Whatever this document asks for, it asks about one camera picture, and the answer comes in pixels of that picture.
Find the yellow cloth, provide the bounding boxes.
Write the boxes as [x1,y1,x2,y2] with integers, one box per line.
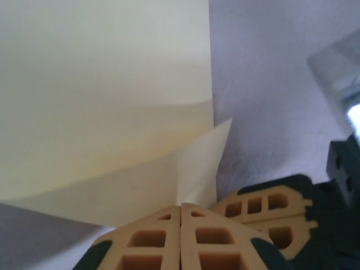
[0,0,234,228]

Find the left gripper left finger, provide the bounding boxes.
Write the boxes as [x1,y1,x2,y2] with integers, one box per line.
[71,205,181,270]

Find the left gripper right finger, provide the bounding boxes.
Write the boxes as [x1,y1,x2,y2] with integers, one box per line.
[180,202,292,270]

